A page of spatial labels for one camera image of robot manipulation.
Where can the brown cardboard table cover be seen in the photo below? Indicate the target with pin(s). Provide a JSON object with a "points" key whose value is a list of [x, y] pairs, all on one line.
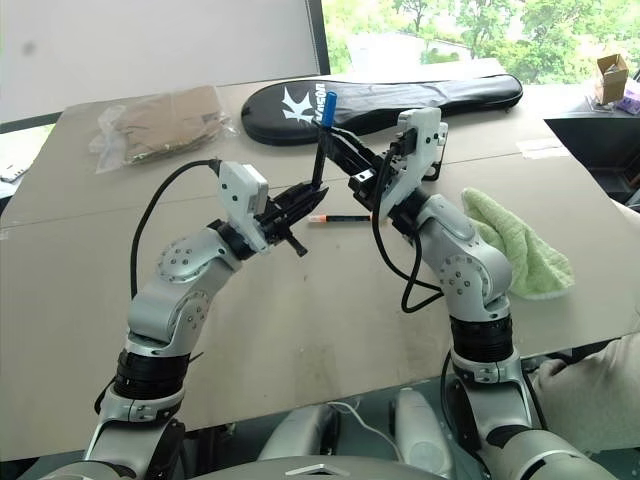
{"points": [[320, 310]]}

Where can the green towel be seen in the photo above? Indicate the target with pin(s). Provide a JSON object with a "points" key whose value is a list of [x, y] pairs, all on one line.
{"points": [[525, 250]]}

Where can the grey rounded shell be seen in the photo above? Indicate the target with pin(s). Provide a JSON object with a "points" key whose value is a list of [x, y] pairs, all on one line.
{"points": [[420, 430], [295, 435]]}

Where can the purple packet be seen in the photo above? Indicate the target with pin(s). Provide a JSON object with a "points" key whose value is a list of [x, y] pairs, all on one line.
{"points": [[631, 100]]}

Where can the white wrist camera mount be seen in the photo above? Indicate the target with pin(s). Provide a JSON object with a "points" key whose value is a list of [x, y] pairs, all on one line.
{"points": [[242, 195], [417, 145]]}

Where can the white partition board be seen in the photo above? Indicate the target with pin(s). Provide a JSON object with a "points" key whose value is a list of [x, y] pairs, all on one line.
{"points": [[150, 45]]}

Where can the black side desk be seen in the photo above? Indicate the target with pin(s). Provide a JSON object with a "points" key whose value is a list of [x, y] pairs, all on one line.
{"points": [[600, 145]]}

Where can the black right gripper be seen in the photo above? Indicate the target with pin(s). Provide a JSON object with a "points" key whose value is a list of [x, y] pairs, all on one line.
{"points": [[377, 182]]}

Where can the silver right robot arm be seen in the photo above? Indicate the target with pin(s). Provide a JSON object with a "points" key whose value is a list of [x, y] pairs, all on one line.
{"points": [[465, 260]]}

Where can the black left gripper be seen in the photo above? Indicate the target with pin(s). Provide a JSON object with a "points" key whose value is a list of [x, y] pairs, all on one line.
{"points": [[276, 227]]}

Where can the beige fabric bundle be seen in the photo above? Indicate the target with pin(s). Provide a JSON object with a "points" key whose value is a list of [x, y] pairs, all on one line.
{"points": [[585, 395]]}

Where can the black pen with blue cap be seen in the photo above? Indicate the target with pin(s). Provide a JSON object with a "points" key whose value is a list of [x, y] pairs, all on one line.
{"points": [[318, 160]]}

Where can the clear tape strip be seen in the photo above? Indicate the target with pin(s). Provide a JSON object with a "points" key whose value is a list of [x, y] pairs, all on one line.
{"points": [[542, 149]]}

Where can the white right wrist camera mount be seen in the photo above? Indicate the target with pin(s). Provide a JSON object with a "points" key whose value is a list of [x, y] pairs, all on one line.
{"points": [[417, 145]]}

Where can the plastic bag with brown cardboard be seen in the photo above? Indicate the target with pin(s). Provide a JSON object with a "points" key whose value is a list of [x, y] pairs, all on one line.
{"points": [[170, 125]]}

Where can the small open cardboard box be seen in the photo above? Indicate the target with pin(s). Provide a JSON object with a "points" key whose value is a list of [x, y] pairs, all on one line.
{"points": [[612, 75]]}

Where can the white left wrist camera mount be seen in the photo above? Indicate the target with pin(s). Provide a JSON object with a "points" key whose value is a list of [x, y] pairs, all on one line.
{"points": [[242, 195]]}

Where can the black pen with orange cap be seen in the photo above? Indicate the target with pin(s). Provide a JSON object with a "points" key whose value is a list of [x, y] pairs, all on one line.
{"points": [[345, 218]]}

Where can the black racket bag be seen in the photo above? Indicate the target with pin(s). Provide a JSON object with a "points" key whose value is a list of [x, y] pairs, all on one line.
{"points": [[400, 102]]}

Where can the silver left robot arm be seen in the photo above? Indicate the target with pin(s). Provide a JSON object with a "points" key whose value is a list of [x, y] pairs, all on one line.
{"points": [[165, 300]]}

